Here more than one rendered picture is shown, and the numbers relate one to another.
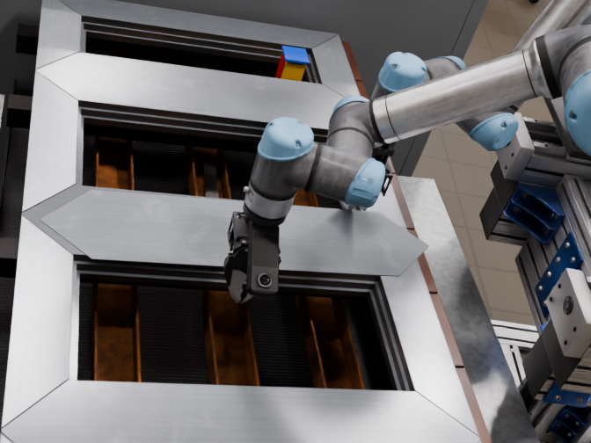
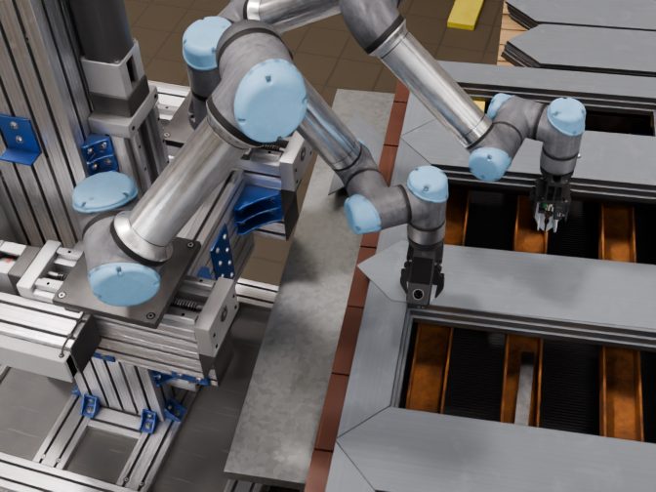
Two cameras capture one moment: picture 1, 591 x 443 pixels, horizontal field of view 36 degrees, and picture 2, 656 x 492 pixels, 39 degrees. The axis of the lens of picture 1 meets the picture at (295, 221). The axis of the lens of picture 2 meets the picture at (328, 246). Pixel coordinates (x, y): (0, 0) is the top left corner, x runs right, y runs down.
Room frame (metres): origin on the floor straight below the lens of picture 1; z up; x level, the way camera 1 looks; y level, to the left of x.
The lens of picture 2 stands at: (2.56, 0.47, 2.40)
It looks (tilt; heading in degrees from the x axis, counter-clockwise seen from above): 47 degrees down; 215
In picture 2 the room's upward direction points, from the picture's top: 4 degrees counter-clockwise
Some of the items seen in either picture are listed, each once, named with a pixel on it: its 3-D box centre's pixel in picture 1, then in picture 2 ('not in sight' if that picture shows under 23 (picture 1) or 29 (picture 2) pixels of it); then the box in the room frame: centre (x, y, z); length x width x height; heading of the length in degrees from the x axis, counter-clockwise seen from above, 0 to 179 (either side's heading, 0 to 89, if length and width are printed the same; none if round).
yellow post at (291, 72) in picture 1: (284, 91); not in sight; (1.90, 0.13, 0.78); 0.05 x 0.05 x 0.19; 22
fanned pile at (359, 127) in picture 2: not in sight; (363, 152); (0.92, -0.54, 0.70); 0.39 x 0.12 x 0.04; 22
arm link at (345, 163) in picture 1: (346, 170); (513, 120); (1.13, -0.05, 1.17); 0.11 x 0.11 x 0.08; 4
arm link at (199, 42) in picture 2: not in sight; (213, 55); (1.29, -0.70, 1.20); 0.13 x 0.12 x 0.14; 4
